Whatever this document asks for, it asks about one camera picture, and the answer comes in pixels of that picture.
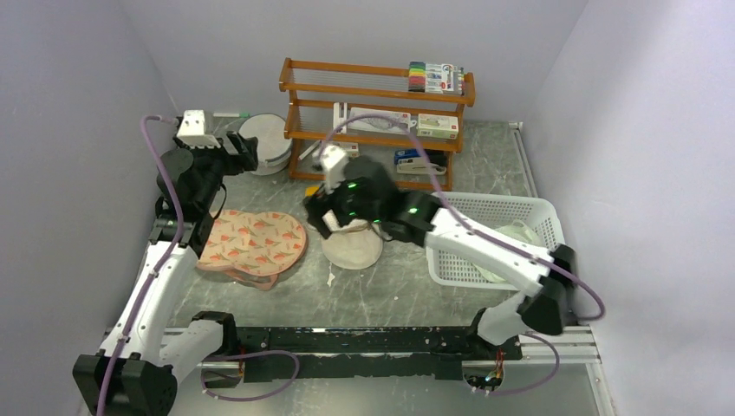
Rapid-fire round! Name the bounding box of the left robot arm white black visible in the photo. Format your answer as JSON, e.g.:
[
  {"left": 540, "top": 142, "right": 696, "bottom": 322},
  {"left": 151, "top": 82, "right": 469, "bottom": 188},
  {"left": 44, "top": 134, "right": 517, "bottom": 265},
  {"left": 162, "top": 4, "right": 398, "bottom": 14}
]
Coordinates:
[{"left": 73, "top": 132, "right": 258, "bottom": 415}]

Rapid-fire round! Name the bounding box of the orange wooden shelf rack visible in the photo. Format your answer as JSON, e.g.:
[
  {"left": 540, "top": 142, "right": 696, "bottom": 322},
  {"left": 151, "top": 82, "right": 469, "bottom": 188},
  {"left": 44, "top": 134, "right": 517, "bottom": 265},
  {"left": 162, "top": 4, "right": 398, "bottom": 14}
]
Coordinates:
[{"left": 278, "top": 58, "right": 476, "bottom": 191}]

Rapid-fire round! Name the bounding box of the white mesh laundry bag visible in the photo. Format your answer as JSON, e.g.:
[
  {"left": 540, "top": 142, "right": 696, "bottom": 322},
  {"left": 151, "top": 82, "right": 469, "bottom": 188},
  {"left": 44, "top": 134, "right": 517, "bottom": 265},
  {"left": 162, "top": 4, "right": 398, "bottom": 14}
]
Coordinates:
[{"left": 238, "top": 114, "right": 293, "bottom": 176}]

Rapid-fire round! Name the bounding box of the white pink marker pen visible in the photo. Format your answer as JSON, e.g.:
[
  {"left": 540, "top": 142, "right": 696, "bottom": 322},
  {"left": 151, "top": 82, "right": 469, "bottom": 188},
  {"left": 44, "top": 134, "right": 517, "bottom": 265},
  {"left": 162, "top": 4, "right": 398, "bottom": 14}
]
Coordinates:
[{"left": 297, "top": 140, "right": 321, "bottom": 161}]

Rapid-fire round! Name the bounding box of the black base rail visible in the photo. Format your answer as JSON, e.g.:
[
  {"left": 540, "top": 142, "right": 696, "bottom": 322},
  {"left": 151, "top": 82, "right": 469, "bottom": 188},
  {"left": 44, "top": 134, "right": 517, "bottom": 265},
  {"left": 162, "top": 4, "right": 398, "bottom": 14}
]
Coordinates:
[{"left": 103, "top": 324, "right": 598, "bottom": 383}]

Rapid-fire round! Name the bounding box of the green white box lower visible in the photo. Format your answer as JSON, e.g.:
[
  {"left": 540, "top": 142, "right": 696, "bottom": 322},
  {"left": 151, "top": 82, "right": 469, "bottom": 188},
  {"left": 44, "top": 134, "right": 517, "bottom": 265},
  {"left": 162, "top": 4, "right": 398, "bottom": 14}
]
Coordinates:
[{"left": 338, "top": 141, "right": 360, "bottom": 158}]

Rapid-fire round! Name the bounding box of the green white box upper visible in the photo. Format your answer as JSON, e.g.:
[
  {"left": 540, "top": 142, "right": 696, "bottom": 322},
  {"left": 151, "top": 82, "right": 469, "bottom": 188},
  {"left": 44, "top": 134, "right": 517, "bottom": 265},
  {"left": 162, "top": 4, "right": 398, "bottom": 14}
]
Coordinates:
[{"left": 416, "top": 114, "right": 460, "bottom": 140}]

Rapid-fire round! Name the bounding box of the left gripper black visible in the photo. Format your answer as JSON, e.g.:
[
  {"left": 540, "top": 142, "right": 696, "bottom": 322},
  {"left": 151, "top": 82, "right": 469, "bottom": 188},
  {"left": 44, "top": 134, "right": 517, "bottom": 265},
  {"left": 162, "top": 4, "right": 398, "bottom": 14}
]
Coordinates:
[{"left": 172, "top": 130, "right": 257, "bottom": 209}]

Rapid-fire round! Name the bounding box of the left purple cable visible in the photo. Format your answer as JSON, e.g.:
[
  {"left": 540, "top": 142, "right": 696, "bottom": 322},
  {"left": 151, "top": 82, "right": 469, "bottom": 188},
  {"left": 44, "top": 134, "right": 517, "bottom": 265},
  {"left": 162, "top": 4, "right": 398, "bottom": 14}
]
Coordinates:
[{"left": 94, "top": 114, "right": 186, "bottom": 416}]

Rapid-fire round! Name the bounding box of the beige mesh laundry bag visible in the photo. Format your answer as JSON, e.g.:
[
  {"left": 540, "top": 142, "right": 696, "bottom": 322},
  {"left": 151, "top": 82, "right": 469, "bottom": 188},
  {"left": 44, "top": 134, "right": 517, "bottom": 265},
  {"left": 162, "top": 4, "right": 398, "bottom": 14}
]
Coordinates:
[{"left": 321, "top": 224, "right": 384, "bottom": 270}]

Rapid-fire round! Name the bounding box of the marker pen set pack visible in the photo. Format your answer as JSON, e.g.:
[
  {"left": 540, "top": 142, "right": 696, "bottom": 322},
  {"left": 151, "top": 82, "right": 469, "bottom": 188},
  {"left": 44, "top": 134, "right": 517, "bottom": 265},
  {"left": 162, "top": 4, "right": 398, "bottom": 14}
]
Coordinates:
[{"left": 407, "top": 61, "right": 465, "bottom": 95}]

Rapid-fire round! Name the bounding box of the yellow grey eraser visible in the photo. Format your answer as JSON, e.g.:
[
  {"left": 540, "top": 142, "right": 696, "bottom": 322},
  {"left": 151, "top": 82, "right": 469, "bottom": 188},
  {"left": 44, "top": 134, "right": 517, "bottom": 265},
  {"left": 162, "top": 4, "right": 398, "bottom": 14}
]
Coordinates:
[{"left": 305, "top": 185, "right": 321, "bottom": 198}]

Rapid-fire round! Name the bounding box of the green white box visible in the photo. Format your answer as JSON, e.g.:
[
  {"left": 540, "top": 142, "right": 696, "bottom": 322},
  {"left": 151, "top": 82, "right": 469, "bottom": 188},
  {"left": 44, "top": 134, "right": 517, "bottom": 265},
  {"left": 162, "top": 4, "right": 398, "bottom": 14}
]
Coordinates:
[
  {"left": 416, "top": 114, "right": 460, "bottom": 140},
  {"left": 338, "top": 141, "right": 360, "bottom": 158}
]

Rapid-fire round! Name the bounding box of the blue stapler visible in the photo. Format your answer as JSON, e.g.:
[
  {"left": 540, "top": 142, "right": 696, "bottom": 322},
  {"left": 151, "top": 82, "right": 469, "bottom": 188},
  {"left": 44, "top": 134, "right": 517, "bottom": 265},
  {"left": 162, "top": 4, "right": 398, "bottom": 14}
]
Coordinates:
[{"left": 394, "top": 149, "right": 448, "bottom": 166}]

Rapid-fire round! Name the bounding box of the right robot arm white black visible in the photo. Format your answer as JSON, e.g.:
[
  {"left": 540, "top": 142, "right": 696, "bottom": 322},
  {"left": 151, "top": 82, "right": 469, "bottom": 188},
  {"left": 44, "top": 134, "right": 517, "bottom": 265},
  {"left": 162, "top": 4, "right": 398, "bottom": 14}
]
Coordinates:
[{"left": 303, "top": 146, "right": 576, "bottom": 359}]

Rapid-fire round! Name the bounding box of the beige stapler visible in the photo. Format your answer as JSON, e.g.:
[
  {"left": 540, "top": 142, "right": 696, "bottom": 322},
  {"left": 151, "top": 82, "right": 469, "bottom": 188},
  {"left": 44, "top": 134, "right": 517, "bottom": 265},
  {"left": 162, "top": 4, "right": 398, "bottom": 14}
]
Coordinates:
[{"left": 395, "top": 159, "right": 447, "bottom": 176}]

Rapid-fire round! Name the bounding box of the clear packaged item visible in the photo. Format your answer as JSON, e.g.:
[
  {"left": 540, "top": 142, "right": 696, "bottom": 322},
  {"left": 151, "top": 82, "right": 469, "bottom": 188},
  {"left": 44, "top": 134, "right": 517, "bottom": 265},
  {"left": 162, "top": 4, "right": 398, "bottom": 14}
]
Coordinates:
[{"left": 348, "top": 107, "right": 417, "bottom": 134}]

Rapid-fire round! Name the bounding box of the white plastic basket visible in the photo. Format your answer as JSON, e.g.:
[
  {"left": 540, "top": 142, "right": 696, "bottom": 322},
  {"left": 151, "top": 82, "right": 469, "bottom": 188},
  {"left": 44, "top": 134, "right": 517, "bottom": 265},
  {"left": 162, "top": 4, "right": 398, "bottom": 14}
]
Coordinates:
[{"left": 426, "top": 192, "right": 565, "bottom": 291}]

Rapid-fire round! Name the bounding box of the pink floral bra bag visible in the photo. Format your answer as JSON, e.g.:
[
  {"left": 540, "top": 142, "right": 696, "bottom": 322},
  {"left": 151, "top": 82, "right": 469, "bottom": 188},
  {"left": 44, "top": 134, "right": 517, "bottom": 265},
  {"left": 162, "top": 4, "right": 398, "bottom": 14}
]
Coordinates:
[{"left": 197, "top": 210, "right": 308, "bottom": 291}]

